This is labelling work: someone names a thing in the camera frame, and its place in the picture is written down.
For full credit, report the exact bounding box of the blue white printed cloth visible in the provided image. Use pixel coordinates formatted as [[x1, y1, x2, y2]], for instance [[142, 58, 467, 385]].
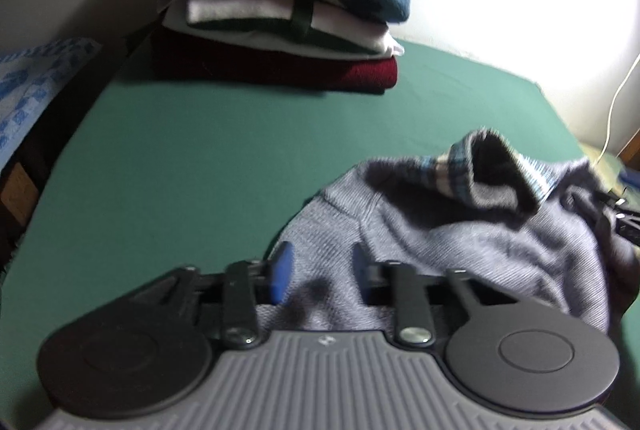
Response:
[[0, 38, 103, 171]]

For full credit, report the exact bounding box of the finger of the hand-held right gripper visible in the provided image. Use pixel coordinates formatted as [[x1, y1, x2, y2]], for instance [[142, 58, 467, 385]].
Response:
[[599, 191, 640, 245]]

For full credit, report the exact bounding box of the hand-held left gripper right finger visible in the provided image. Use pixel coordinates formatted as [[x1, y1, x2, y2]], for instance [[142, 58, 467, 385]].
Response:
[[352, 243, 520, 347]]

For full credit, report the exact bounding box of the white power cable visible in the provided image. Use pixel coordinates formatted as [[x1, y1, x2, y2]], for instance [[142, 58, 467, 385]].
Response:
[[597, 50, 640, 161]]

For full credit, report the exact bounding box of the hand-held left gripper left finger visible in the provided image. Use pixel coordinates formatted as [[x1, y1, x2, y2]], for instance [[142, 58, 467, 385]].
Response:
[[127, 243, 296, 351]]

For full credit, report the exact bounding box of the grey knit striped-trim sweater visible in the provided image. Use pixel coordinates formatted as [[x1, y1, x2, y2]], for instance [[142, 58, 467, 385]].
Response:
[[257, 127, 640, 336]]

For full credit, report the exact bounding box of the white folded garment, dark stripe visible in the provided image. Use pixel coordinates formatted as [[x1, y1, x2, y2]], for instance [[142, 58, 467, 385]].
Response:
[[157, 0, 403, 58]]

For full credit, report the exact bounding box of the white folded garment green trim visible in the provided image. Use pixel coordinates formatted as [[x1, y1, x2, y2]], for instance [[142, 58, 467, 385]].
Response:
[[185, 0, 391, 42]]

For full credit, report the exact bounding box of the dark red folded sweater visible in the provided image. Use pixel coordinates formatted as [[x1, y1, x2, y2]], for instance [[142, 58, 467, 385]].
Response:
[[150, 23, 398, 94]]

